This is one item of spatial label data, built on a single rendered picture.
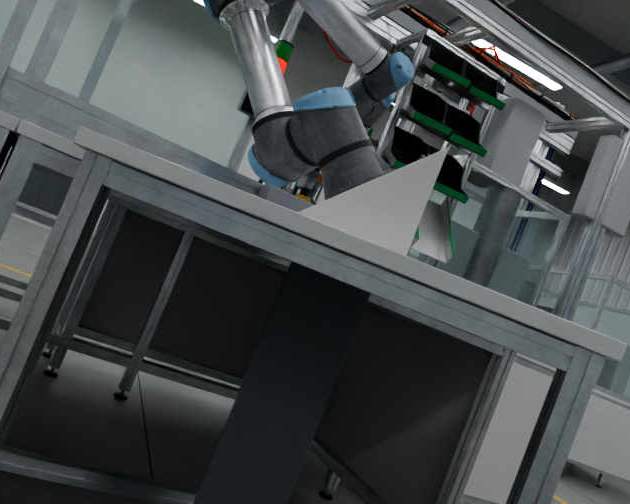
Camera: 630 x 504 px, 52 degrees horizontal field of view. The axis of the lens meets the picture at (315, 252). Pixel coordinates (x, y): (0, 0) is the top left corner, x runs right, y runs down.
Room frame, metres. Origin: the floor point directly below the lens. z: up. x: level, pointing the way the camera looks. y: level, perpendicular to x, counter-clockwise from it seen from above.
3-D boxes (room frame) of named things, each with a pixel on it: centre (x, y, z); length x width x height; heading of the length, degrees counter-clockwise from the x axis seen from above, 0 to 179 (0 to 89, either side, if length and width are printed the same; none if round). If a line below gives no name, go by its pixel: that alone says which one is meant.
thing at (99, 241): (3.39, -0.05, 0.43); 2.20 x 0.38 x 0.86; 115
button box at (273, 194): (1.64, 0.08, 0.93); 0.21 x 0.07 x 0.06; 115
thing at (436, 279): (1.33, -0.05, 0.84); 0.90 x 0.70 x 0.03; 87
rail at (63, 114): (1.62, 0.28, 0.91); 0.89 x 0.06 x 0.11; 115
